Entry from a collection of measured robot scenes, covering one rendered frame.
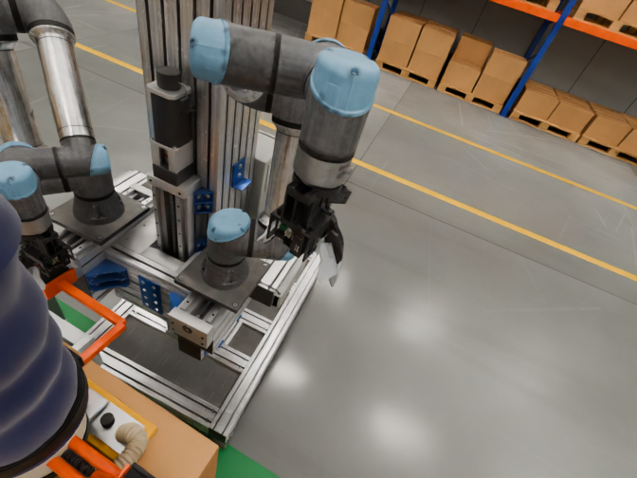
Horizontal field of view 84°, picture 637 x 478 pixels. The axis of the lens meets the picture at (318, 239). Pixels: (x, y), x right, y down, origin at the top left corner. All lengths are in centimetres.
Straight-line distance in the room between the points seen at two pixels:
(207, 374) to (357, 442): 87
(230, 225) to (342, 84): 67
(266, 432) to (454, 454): 103
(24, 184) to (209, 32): 57
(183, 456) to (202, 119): 87
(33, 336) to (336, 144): 47
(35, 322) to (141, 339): 144
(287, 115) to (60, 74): 55
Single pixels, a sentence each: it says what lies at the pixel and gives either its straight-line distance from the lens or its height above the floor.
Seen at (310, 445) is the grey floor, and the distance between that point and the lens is 207.
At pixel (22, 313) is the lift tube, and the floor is 149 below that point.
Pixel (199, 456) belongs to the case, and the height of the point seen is 94.
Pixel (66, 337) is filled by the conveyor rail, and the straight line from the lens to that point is 166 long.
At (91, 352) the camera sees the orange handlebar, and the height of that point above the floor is 109.
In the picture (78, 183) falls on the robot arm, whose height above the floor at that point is 120.
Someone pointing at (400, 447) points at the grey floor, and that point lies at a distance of 223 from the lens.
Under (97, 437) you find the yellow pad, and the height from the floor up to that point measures 97.
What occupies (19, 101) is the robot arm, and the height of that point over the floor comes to 142.
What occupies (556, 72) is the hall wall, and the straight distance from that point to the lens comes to 888.
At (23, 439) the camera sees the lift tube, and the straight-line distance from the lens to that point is 77.
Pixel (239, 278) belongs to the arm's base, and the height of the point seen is 107.
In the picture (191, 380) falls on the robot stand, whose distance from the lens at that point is 191.
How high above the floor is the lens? 195
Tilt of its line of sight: 42 degrees down
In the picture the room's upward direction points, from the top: 18 degrees clockwise
